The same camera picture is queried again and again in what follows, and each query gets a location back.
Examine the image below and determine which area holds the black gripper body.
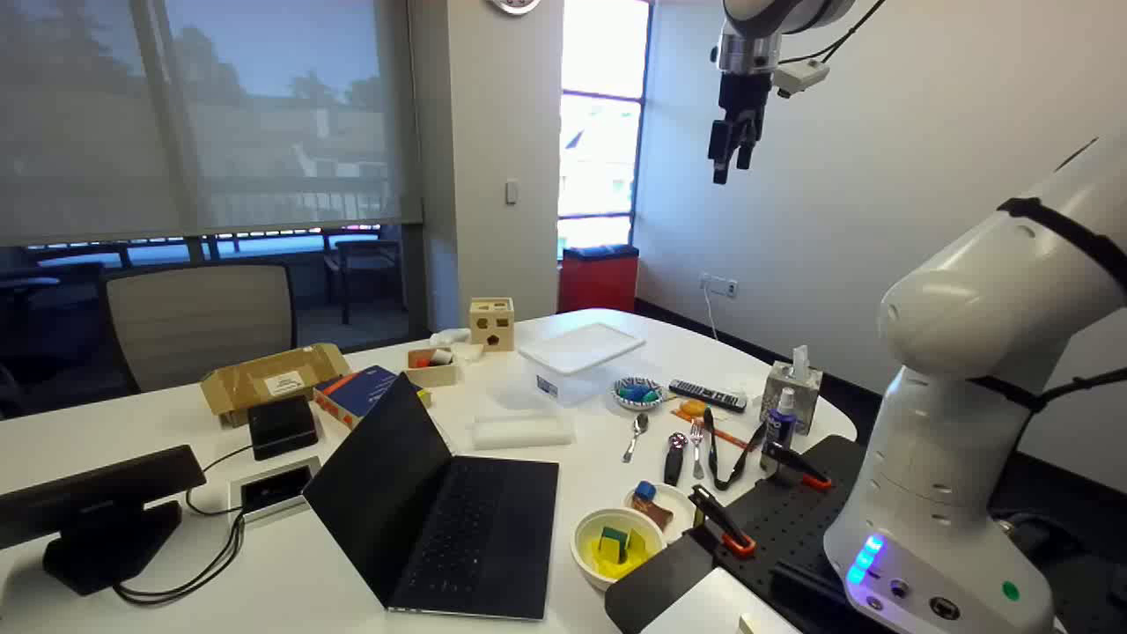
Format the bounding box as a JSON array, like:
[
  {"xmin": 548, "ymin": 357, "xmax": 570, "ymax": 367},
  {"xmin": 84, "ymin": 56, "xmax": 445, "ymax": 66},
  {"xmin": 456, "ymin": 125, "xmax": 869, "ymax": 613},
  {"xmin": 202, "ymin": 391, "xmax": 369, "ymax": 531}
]
[{"xmin": 716, "ymin": 66, "xmax": 780, "ymax": 130}]

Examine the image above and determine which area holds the green block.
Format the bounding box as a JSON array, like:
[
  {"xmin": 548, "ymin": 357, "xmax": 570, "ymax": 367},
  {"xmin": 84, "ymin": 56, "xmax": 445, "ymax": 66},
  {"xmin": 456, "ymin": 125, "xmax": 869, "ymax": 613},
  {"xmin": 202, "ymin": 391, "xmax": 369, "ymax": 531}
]
[{"xmin": 597, "ymin": 526, "xmax": 633, "ymax": 568}]

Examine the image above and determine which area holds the blue bowl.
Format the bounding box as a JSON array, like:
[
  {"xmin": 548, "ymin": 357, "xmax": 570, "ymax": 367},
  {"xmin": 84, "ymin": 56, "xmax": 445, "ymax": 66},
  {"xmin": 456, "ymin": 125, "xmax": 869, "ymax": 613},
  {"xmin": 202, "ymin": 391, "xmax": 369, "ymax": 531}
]
[{"xmin": 611, "ymin": 375, "xmax": 669, "ymax": 415}]

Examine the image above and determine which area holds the yellow bowl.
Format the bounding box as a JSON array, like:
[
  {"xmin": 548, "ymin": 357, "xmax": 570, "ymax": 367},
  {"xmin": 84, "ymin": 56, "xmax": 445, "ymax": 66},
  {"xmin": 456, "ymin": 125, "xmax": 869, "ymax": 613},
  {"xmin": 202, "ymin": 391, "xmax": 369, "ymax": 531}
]
[{"xmin": 570, "ymin": 505, "xmax": 669, "ymax": 597}]

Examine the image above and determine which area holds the black remote control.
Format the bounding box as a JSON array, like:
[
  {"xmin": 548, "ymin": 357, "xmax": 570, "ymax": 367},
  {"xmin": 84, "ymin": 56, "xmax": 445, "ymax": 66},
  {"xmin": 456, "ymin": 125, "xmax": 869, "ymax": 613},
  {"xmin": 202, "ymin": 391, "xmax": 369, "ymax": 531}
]
[{"xmin": 665, "ymin": 379, "xmax": 752, "ymax": 415}]

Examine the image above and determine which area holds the clear plastic lidded container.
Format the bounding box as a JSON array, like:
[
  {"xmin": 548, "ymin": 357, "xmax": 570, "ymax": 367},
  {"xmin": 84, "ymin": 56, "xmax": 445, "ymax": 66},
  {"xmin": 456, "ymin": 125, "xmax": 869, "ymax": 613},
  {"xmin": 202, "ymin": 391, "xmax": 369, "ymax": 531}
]
[{"xmin": 513, "ymin": 321, "xmax": 648, "ymax": 408}]

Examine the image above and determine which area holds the clear sanitizer pump bottle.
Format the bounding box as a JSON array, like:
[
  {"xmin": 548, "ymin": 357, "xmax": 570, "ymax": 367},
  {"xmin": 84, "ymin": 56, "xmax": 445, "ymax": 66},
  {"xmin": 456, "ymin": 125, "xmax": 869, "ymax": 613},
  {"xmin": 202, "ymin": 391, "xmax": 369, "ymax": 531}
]
[{"xmin": 760, "ymin": 343, "xmax": 823, "ymax": 441}]

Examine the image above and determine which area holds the wooden shape sorter cube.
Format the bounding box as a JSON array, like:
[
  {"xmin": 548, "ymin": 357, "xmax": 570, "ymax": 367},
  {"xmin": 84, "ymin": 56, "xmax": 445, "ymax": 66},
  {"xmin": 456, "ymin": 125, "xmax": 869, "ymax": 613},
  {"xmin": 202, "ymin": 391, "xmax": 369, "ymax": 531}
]
[{"xmin": 464, "ymin": 292, "xmax": 520, "ymax": 357}]

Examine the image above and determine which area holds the small bottle with blue label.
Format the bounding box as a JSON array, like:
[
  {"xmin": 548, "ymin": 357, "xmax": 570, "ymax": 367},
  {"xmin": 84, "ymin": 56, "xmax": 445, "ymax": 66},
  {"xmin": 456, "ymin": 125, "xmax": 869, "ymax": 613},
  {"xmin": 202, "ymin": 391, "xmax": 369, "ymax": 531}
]
[{"xmin": 769, "ymin": 402, "xmax": 802, "ymax": 478}]

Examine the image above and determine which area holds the black marker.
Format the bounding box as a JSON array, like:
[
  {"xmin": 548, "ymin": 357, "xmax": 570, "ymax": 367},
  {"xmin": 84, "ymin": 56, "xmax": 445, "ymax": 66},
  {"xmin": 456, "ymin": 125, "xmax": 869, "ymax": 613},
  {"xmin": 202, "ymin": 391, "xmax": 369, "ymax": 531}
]
[{"xmin": 664, "ymin": 431, "xmax": 692, "ymax": 490}]

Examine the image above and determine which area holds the black clamp with orange tips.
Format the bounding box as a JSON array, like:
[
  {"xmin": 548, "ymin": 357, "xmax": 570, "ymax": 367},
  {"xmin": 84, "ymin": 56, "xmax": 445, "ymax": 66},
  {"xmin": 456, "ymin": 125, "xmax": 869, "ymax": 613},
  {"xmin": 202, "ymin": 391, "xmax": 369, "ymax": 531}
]
[
  {"xmin": 760, "ymin": 437, "xmax": 840, "ymax": 496},
  {"xmin": 682, "ymin": 484, "xmax": 760, "ymax": 562}
]

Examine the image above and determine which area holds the brown block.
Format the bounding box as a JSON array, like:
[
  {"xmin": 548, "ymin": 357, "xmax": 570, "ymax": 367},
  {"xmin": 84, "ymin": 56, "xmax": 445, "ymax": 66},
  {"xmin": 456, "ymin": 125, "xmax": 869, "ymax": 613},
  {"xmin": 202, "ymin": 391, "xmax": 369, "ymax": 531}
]
[{"xmin": 628, "ymin": 494, "xmax": 679, "ymax": 531}]

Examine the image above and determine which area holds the yellow block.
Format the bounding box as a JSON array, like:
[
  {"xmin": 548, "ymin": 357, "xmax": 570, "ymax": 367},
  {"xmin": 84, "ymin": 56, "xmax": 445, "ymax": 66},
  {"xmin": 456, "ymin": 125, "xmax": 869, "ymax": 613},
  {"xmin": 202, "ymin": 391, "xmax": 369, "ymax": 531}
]
[{"xmin": 584, "ymin": 529, "xmax": 656, "ymax": 583}]

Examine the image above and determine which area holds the black pad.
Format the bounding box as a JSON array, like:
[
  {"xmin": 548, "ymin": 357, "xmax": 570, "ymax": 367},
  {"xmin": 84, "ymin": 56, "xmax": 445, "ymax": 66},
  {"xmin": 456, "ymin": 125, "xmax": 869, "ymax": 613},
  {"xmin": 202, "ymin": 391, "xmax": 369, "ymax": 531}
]
[{"xmin": 601, "ymin": 531, "xmax": 720, "ymax": 634}]

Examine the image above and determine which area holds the blue book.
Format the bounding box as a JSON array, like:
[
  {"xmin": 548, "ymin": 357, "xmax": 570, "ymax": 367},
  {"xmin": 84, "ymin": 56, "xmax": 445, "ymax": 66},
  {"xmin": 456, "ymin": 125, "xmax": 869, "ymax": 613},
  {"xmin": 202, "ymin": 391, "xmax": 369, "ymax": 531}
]
[{"xmin": 315, "ymin": 362, "xmax": 403, "ymax": 431}]

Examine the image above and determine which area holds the grey window blind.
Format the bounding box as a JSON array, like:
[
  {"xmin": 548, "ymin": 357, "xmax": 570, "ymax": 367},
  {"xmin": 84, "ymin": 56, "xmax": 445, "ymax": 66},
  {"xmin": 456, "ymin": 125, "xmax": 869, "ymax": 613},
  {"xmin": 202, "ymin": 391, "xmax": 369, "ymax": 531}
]
[{"xmin": 0, "ymin": 0, "xmax": 410, "ymax": 252}]

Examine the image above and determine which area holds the white paper sheet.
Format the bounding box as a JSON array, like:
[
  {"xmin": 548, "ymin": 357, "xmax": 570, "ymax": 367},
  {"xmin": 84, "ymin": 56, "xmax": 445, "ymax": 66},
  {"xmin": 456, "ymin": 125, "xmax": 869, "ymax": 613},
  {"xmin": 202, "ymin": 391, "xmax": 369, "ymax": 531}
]
[{"xmin": 642, "ymin": 563, "xmax": 802, "ymax": 634}]

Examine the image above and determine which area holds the black laptop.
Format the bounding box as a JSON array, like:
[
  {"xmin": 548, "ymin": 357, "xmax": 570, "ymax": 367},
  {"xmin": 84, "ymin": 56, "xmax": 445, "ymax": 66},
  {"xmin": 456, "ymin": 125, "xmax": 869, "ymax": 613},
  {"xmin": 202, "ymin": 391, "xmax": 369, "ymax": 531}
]
[{"xmin": 301, "ymin": 369, "xmax": 563, "ymax": 624}]

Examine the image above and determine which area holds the cardboard box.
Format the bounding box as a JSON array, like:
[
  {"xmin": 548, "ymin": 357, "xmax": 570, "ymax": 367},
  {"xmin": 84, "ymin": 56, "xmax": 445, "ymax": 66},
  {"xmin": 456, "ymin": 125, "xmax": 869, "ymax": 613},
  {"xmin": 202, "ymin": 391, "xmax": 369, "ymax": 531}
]
[{"xmin": 197, "ymin": 343, "xmax": 354, "ymax": 431}]

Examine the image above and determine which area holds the beige office chair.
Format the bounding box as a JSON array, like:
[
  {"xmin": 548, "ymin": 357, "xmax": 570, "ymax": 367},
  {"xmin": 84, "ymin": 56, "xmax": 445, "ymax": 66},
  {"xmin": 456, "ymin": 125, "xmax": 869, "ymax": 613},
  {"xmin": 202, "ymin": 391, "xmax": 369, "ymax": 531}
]
[{"xmin": 104, "ymin": 260, "xmax": 301, "ymax": 394}]

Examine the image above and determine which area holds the white and black power box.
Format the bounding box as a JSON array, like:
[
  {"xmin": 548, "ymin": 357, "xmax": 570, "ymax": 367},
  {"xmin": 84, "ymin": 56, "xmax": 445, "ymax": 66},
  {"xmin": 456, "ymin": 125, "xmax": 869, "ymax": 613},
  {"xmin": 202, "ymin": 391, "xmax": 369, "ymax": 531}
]
[{"xmin": 187, "ymin": 455, "xmax": 325, "ymax": 521}]

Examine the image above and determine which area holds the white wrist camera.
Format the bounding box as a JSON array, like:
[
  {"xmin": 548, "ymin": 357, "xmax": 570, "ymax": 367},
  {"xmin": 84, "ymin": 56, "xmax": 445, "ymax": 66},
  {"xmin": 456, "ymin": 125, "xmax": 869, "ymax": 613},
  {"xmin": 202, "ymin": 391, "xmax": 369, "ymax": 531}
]
[{"xmin": 773, "ymin": 56, "xmax": 834, "ymax": 100}]

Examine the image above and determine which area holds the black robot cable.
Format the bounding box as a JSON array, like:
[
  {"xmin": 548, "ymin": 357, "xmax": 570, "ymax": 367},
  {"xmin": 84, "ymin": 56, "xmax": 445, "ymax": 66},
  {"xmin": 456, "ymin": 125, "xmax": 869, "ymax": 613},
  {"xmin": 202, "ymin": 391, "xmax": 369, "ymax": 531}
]
[{"xmin": 780, "ymin": 0, "xmax": 1127, "ymax": 415}]

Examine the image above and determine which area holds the black strap loop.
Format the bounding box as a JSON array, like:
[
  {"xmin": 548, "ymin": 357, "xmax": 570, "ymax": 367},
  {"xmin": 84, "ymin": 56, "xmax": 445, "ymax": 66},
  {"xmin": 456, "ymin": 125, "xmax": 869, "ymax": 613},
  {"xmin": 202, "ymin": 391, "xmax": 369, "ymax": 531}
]
[{"xmin": 700, "ymin": 407, "xmax": 769, "ymax": 494}]

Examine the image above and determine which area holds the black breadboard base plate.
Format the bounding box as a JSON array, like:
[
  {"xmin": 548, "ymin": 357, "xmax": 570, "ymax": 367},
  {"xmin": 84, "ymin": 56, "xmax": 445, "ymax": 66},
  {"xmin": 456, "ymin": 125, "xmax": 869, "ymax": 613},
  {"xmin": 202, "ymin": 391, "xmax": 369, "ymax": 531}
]
[{"xmin": 692, "ymin": 434, "xmax": 876, "ymax": 634}]

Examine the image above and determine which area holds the black desk cable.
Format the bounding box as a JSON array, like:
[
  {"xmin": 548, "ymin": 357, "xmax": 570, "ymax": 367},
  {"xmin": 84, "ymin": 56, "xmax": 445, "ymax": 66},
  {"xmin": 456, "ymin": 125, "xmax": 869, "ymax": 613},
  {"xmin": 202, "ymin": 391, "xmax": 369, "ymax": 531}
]
[{"xmin": 112, "ymin": 437, "xmax": 256, "ymax": 611}]

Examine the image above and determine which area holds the black camera bar on stand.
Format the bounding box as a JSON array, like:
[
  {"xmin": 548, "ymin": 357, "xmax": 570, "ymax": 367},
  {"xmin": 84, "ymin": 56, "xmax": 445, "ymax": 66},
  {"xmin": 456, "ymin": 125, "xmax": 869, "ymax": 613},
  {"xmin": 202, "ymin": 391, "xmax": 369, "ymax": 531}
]
[{"xmin": 0, "ymin": 441, "xmax": 210, "ymax": 600}]

